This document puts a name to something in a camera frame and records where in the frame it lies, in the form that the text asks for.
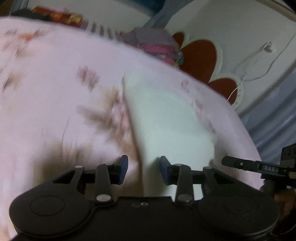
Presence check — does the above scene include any white knitted small garment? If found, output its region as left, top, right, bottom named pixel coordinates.
left=122, top=73, right=216, bottom=197

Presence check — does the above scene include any stack of folded clothes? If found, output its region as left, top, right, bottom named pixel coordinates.
left=120, top=28, right=184, bottom=67

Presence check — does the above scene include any person's right hand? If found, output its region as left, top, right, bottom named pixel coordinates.
left=260, top=179, right=296, bottom=235

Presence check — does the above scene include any grey curtain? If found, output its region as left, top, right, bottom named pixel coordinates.
left=241, top=70, right=295, bottom=164

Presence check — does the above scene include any pink floral bed blanket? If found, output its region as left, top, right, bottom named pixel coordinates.
left=1, top=17, right=262, bottom=240

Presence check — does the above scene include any red heart-shaped headboard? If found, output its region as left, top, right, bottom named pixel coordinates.
left=173, top=32, right=244, bottom=108

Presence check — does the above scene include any grey striped pillow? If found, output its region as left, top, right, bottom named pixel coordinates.
left=85, top=22, right=123, bottom=42

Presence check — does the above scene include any red orange patterned cloth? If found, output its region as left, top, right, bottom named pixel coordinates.
left=31, top=6, right=89, bottom=28

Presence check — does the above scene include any brown wooden door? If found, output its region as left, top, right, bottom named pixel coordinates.
left=0, top=0, right=14, bottom=16

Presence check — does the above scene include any white cable on wall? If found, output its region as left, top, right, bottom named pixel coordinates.
left=226, top=40, right=296, bottom=103

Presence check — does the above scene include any window with white frame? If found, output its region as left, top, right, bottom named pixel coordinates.
left=122, top=0, right=192, bottom=16

